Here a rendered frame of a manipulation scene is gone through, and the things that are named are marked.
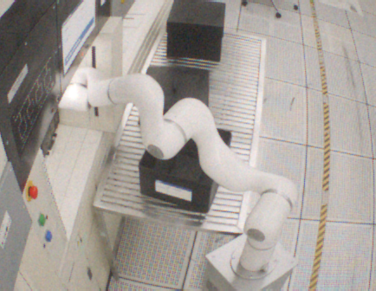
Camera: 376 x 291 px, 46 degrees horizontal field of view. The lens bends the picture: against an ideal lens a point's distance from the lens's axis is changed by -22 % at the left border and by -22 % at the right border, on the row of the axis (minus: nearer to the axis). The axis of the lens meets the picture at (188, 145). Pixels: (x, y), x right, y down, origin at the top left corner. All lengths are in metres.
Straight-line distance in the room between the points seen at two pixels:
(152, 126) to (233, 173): 0.26
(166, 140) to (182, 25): 1.12
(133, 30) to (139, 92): 1.21
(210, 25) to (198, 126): 1.01
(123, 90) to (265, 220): 0.57
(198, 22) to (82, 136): 0.82
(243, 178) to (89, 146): 0.77
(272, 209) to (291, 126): 1.97
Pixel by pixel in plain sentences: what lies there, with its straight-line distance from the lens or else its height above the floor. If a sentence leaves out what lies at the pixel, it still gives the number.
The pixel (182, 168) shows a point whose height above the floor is 0.77.
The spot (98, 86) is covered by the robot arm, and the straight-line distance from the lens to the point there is 1.70.
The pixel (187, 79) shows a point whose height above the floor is 0.86.
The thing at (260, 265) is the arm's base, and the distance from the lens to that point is 1.88.
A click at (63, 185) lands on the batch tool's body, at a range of 2.03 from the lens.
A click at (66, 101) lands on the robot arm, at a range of 1.85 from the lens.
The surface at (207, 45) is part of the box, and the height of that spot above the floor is 0.87.
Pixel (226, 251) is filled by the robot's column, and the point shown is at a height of 0.76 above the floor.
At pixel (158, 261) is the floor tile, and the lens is 2.80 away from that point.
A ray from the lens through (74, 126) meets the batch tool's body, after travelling 2.23.
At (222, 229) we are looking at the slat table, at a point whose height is 0.76.
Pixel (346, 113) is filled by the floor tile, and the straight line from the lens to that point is 3.77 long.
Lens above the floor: 2.45
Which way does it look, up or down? 48 degrees down
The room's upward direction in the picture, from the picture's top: 3 degrees clockwise
